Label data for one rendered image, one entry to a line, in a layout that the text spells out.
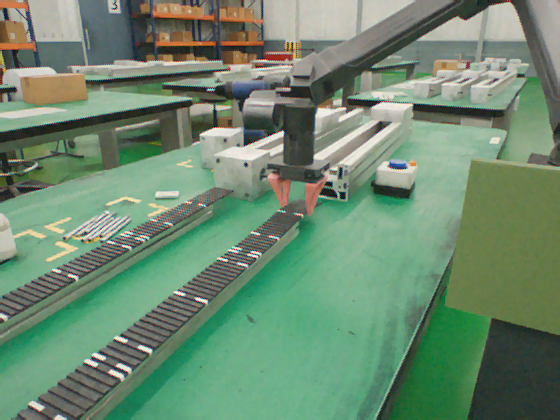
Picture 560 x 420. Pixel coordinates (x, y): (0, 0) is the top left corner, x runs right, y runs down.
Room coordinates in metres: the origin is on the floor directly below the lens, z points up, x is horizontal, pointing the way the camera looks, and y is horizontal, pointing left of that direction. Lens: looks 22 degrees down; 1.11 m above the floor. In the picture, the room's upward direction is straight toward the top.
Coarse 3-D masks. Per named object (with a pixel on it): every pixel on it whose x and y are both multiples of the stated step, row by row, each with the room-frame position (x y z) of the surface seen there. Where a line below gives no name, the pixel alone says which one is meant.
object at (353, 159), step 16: (368, 128) 1.29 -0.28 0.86; (384, 128) 1.42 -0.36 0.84; (400, 128) 1.41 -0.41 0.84; (336, 144) 1.06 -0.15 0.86; (352, 144) 1.14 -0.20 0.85; (368, 144) 1.06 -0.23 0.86; (384, 144) 1.17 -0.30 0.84; (400, 144) 1.40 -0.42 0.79; (336, 160) 1.02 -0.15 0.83; (352, 160) 0.91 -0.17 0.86; (368, 160) 1.02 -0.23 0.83; (384, 160) 1.19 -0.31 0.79; (336, 176) 0.88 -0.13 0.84; (352, 176) 0.90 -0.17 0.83; (368, 176) 1.03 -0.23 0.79; (320, 192) 0.92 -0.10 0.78; (336, 192) 0.88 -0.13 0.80; (352, 192) 0.90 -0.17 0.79
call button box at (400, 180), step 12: (384, 168) 0.93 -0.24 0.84; (396, 168) 0.92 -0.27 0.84; (408, 168) 0.93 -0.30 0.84; (372, 180) 0.96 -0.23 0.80; (384, 180) 0.91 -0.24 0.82; (396, 180) 0.90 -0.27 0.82; (408, 180) 0.89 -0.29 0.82; (384, 192) 0.91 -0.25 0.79; (396, 192) 0.90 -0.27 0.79; (408, 192) 0.89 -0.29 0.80
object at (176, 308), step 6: (168, 300) 0.44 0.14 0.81; (162, 306) 0.42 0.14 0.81; (168, 306) 0.42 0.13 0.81; (174, 306) 0.43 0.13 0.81; (180, 306) 0.42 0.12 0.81; (186, 306) 0.42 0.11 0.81; (174, 312) 0.41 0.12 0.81; (180, 312) 0.41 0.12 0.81; (186, 312) 0.41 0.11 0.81; (192, 312) 0.42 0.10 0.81
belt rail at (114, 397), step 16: (288, 240) 0.66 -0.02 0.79; (272, 256) 0.61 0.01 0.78; (256, 272) 0.56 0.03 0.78; (240, 288) 0.52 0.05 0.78; (208, 304) 0.45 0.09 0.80; (192, 320) 0.42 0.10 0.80; (176, 336) 0.40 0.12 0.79; (160, 352) 0.37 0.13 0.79; (144, 368) 0.34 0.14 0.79; (128, 384) 0.32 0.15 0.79; (112, 400) 0.30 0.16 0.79; (96, 416) 0.28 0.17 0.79
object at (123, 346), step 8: (112, 344) 0.35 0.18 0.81; (120, 344) 0.36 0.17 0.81; (128, 344) 0.35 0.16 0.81; (136, 344) 0.35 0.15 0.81; (120, 352) 0.35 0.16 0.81; (128, 352) 0.34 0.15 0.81; (136, 352) 0.34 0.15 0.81; (144, 352) 0.34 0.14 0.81; (152, 352) 0.35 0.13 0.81; (144, 360) 0.34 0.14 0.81
